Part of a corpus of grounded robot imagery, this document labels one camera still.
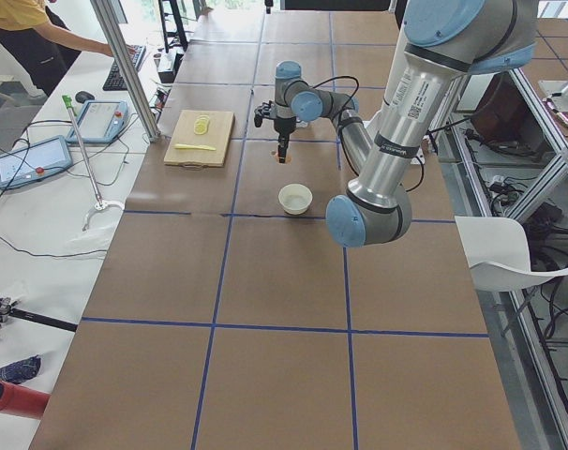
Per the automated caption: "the blue teach pendant near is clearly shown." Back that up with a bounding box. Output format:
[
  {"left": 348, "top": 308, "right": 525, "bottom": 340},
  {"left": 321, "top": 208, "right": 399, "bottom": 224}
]
[{"left": 0, "top": 136, "right": 72, "bottom": 190}]

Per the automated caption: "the long reacher grabber stick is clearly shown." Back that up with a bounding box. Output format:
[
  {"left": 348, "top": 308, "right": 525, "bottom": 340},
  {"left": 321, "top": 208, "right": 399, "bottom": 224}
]
[{"left": 62, "top": 95, "right": 125, "bottom": 232}]

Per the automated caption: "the person in yellow shirt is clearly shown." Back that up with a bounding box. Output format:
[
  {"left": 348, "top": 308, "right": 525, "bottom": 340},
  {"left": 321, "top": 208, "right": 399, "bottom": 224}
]
[{"left": 0, "top": 0, "right": 112, "bottom": 96}]

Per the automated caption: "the white plastic chair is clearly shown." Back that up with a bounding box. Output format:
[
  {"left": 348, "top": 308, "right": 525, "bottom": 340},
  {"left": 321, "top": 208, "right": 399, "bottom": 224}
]
[{"left": 455, "top": 216, "right": 568, "bottom": 292}]

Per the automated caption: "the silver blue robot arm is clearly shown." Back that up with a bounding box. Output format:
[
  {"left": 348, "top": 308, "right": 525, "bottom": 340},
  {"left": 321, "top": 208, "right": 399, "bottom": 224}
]
[{"left": 267, "top": 1, "right": 538, "bottom": 248}]

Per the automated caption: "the red cylinder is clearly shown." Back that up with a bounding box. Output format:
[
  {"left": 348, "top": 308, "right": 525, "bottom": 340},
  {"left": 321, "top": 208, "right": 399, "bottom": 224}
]
[{"left": 0, "top": 381, "right": 50, "bottom": 420}]

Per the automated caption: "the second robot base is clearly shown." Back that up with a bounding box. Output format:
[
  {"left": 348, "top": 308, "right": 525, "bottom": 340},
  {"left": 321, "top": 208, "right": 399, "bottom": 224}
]
[{"left": 538, "top": 80, "right": 568, "bottom": 113}]

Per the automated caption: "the black camera tripod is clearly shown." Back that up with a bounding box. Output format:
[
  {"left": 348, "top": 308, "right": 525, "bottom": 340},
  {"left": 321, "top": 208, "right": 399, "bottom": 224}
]
[{"left": 0, "top": 297, "right": 78, "bottom": 332}]

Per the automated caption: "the black computer mouse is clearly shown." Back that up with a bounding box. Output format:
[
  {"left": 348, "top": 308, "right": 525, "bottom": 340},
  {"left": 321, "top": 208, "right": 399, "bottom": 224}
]
[{"left": 75, "top": 91, "right": 95, "bottom": 104}]

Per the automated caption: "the white ceramic bowl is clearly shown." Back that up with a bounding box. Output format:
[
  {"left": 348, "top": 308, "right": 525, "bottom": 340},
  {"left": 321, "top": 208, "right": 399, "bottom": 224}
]
[{"left": 278, "top": 183, "right": 313, "bottom": 216}]

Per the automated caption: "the blue teach pendant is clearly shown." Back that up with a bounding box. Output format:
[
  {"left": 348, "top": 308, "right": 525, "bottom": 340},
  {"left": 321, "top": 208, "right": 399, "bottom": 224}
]
[
  {"left": 0, "top": 136, "right": 72, "bottom": 190},
  {"left": 76, "top": 100, "right": 128, "bottom": 146}
]

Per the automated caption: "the blue patterned cloth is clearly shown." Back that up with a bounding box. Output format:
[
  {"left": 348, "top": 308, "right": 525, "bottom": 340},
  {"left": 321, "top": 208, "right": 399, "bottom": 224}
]
[{"left": 0, "top": 355, "right": 41, "bottom": 384}]

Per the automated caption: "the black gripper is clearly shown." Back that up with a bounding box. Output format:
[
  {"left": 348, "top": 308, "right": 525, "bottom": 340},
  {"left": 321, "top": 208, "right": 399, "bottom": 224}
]
[{"left": 274, "top": 116, "right": 296, "bottom": 158}]

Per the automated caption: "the bamboo cutting board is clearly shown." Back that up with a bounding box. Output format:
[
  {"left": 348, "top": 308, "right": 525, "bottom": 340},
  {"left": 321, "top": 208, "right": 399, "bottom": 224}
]
[{"left": 163, "top": 110, "right": 234, "bottom": 168}]

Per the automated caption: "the yellow plastic knife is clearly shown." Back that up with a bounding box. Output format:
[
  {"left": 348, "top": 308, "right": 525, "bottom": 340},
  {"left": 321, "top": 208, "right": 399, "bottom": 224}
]
[{"left": 174, "top": 143, "right": 217, "bottom": 151}]

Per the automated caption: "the aluminium frame post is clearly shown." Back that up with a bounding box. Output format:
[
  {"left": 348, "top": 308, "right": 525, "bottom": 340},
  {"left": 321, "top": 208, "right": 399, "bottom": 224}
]
[{"left": 91, "top": 0, "right": 160, "bottom": 143}]

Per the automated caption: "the black keyboard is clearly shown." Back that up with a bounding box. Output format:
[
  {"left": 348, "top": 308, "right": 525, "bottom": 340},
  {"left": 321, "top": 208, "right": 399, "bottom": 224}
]
[{"left": 101, "top": 44, "right": 148, "bottom": 93}]

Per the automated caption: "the blue teach pendant far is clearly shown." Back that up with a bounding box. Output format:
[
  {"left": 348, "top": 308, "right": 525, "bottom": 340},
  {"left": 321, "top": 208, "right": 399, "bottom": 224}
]
[{"left": 76, "top": 100, "right": 128, "bottom": 146}]

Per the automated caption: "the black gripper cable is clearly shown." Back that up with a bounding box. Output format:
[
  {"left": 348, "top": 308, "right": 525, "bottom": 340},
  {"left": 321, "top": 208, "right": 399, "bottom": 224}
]
[{"left": 306, "top": 74, "right": 360, "bottom": 123}]

